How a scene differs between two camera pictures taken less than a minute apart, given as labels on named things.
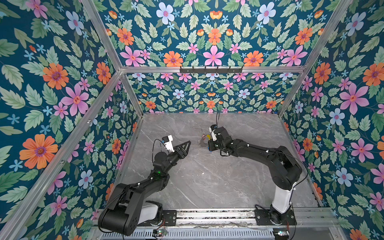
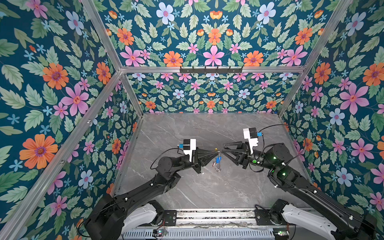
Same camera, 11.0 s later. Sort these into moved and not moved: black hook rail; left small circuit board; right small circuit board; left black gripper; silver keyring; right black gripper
Moved: left black gripper; right black gripper; silver keyring
Not moved: black hook rail; right small circuit board; left small circuit board
